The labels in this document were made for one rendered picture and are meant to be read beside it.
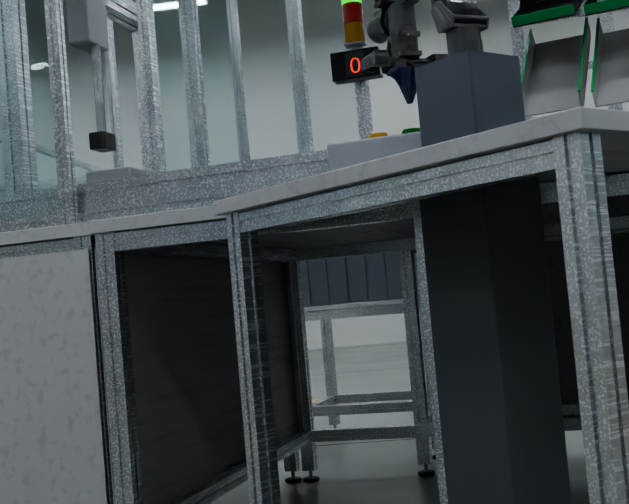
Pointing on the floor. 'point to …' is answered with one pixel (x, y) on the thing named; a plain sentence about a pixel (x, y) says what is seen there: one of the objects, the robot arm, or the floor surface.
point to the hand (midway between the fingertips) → (408, 87)
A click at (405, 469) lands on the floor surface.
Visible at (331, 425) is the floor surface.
